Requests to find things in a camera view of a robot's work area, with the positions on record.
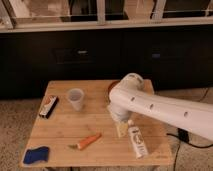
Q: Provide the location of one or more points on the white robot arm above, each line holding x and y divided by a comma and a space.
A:
128, 97

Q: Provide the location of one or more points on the white ceramic cup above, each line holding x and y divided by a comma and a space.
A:
75, 96

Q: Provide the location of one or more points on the white squeeze bottle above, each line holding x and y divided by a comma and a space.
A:
137, 140

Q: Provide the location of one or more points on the orange bowl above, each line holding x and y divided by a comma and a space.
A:
111, 86

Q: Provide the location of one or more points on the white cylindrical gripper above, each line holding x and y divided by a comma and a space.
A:
121, 116

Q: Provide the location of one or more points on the dark cabinet with drawers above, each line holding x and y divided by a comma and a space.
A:
171, 57

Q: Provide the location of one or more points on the blue sponge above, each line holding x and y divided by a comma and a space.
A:
36, 155

